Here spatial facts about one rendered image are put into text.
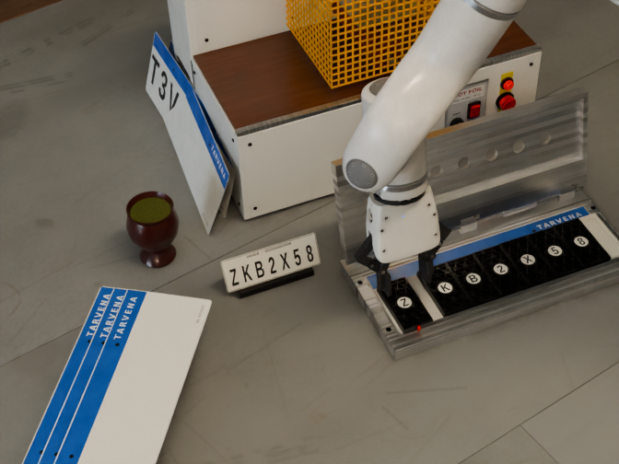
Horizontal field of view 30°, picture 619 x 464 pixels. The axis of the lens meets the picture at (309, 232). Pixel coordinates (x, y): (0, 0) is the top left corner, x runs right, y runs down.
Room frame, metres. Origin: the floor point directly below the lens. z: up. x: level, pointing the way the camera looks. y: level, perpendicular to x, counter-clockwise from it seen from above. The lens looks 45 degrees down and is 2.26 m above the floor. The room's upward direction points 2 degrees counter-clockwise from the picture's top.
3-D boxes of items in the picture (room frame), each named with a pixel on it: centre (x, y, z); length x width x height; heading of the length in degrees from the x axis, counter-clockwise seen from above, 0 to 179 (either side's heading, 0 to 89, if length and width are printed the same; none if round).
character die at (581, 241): (1.29, -0.44, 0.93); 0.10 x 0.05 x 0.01; 21
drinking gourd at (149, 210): (1.33, 0.25, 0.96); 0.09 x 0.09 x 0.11
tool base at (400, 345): (1.26, -0.29, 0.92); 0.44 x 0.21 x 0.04; 111
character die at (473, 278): (1.22, -0.25, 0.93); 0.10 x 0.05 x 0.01; 21
